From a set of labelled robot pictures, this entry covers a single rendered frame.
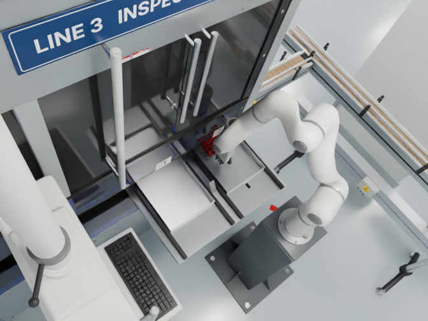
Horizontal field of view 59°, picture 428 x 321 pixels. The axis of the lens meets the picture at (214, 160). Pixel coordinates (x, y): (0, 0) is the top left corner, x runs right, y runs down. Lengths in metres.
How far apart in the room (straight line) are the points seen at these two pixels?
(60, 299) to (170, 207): 0.92
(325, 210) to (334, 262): 1.46
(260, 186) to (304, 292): 1.10
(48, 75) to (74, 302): 0.54
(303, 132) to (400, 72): 1.76
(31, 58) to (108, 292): 0.58
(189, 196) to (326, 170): 0.70
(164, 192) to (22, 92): 1.05
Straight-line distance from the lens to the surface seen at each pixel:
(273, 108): 1.39
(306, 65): 2.49
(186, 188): 1.88
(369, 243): 3.21
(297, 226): 1.84
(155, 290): 1.79
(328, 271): 2.97
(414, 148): 2.50
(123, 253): 1.83
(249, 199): 1.93
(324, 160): 1.46
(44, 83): 0.97
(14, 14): 0.83
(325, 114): 1.39
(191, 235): 1.80
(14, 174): 0.55
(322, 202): 1.59
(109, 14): 0.92
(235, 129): 1.56
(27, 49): 0.88
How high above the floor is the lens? 2.59
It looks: 60 degrees down
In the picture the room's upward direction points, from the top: 22 degrees clockwise
